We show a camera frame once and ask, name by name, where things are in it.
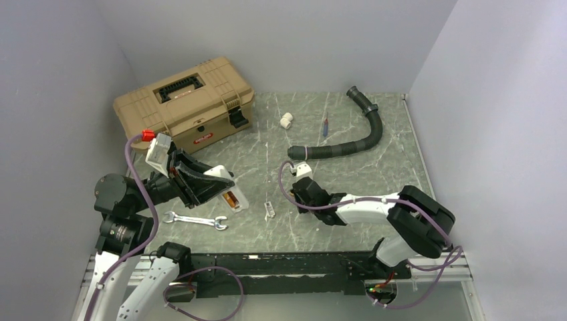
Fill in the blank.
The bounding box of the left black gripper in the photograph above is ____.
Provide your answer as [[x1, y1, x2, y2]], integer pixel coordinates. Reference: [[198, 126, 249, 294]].
[[131, 146, 235, 212]]

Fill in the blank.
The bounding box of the white remote control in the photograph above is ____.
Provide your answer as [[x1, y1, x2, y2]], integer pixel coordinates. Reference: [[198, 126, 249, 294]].
[[206, 165, 249, 213]]

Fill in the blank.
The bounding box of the orange battery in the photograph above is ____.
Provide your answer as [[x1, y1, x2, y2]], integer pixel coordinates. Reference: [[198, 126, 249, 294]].
[[223, 191, 239, 210]]

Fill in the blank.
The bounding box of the tan plastic toolbox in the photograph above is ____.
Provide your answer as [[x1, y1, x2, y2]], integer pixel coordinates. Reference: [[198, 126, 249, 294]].
[[113, 57, 255, 152]]

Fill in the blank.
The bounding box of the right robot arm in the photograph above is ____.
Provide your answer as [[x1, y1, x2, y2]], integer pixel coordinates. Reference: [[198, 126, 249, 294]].
[[287, 177, 455, 278]]

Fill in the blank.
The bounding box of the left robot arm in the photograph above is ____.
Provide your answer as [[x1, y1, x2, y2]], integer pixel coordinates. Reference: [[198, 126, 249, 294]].
[[78, 146, 236, 320]]

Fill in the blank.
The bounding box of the silver open-end wrench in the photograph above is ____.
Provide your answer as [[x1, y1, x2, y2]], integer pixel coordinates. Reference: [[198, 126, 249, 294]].
[[162, 211, 228, 231]]

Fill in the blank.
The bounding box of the white pipe fitting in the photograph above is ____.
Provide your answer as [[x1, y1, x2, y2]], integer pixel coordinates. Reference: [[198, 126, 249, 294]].
[[279, 112, 294, 130]]

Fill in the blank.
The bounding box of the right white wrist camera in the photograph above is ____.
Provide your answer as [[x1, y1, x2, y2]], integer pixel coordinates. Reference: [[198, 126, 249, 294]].
[[290, 162, 313, 181]]

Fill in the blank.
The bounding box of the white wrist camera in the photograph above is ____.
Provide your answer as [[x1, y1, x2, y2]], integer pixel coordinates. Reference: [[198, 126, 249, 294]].
[[290, 162, 313, 181], [145, 133, 173, 177]]

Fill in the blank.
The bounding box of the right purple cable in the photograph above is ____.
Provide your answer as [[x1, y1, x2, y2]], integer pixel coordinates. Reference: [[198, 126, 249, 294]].
[[277, 160, 464, 310]]

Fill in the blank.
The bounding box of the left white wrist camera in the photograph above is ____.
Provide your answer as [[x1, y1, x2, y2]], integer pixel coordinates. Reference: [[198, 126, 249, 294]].
[[145, 133, 173, 177]]

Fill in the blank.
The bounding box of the black corrugated hose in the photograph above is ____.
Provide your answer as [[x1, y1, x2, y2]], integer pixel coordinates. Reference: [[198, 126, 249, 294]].
[[287, 86, 384, 161]]

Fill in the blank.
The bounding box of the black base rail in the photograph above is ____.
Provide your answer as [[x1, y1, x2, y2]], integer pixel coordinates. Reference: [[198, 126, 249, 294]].
[[179, 251, 411, 298]]

